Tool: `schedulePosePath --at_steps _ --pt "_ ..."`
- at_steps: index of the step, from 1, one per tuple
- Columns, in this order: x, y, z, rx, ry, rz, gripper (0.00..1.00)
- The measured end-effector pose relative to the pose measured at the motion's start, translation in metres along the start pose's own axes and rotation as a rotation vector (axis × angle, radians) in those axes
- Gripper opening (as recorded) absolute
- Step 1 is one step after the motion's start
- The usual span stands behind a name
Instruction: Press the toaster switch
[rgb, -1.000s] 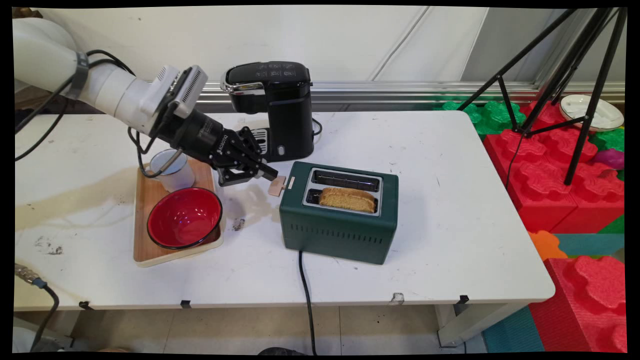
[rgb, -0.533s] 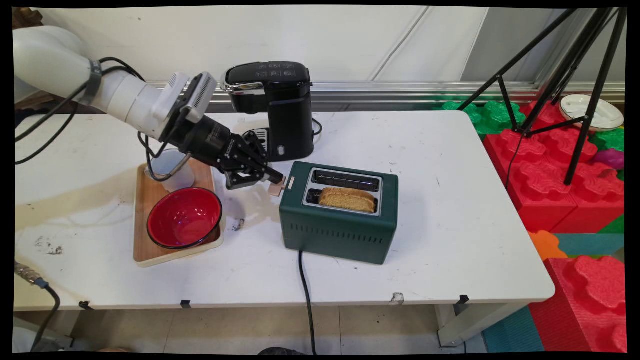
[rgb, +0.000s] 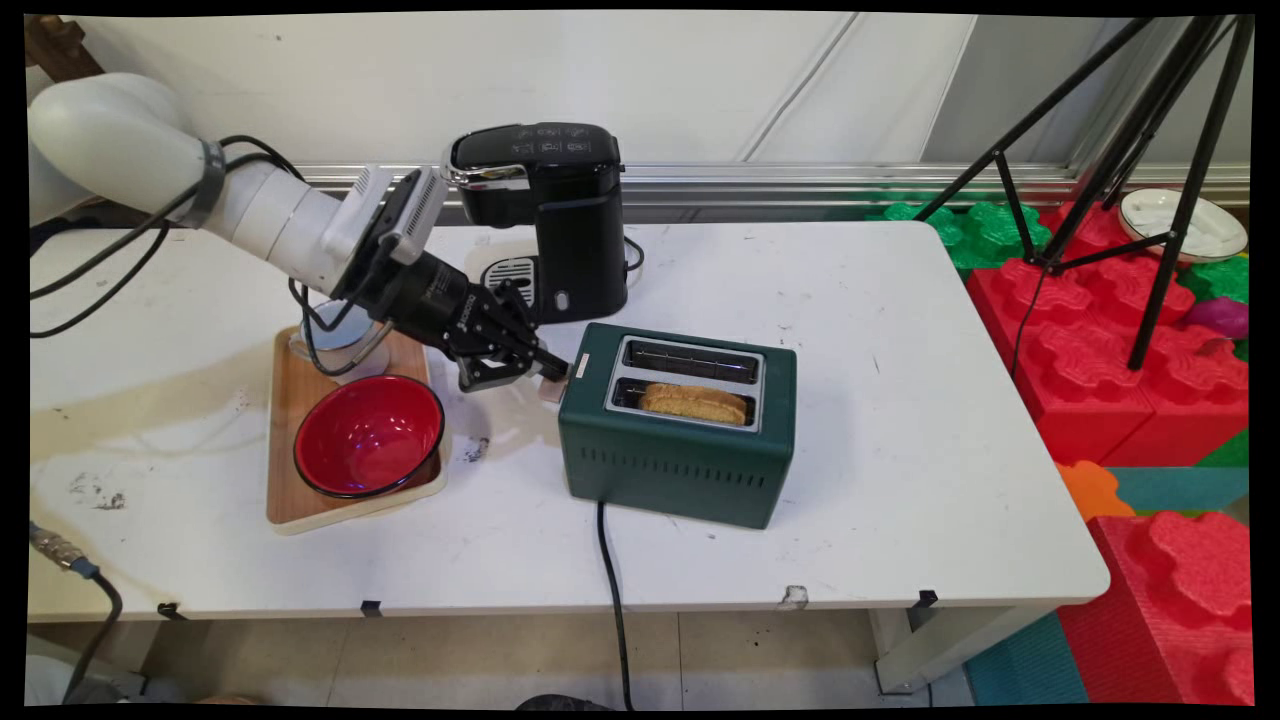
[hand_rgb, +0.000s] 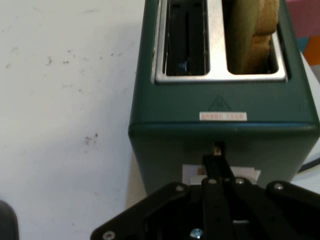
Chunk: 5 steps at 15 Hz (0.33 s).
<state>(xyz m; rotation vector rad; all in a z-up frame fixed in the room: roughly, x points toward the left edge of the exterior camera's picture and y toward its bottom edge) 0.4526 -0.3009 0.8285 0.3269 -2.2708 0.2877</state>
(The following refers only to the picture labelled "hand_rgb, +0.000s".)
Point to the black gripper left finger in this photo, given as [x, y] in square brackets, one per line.
[155, 212]

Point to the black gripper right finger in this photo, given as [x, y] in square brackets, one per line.
[275, 215]

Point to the dark green two-slot toaster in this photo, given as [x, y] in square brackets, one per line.
[175, 105]

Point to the dark grey rounded object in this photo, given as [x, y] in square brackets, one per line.
[7, 222]

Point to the toasted bread slice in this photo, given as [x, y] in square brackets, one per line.
[260, 50]

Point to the orange foam block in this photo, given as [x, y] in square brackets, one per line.
[315, 50]

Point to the pink foam block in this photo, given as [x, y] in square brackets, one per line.
[305, 17]

